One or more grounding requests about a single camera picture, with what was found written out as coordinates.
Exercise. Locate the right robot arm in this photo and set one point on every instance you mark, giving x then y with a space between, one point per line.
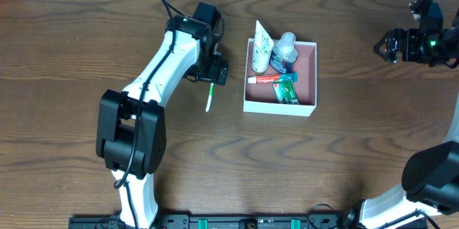
429 184

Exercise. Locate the Colgate toothpaste tube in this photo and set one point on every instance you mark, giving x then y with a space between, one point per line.
264 79

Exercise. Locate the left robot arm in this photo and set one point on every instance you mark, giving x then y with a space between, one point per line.
131 136

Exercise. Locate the white Pantene tube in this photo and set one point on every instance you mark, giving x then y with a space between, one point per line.
262 49

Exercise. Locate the green white toothbrush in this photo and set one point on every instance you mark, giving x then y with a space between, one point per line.
209 99

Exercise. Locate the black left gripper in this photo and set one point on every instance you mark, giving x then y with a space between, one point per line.
214 73

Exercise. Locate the white square cardboard box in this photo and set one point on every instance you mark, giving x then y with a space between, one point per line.
260 98

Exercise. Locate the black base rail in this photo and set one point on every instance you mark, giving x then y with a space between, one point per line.
214 222

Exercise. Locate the green Dettol soap box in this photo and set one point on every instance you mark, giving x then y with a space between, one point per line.
285 92

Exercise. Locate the blue foam soap bottle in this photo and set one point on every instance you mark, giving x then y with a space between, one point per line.
284 53

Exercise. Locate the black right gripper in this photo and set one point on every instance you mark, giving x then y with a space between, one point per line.
400 45

